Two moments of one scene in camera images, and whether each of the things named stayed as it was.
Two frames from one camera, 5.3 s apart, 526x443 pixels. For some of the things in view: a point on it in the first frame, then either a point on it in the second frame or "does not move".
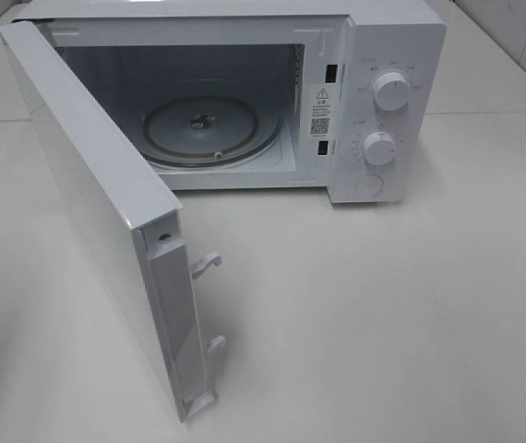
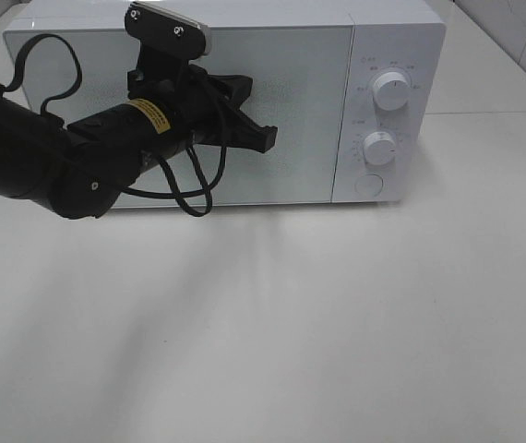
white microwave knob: x=392 y=90 does not move
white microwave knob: x=379 y=148 does not move
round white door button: x=368 y=185 does not move
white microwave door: x=133 y=224 -> x=299 y=87
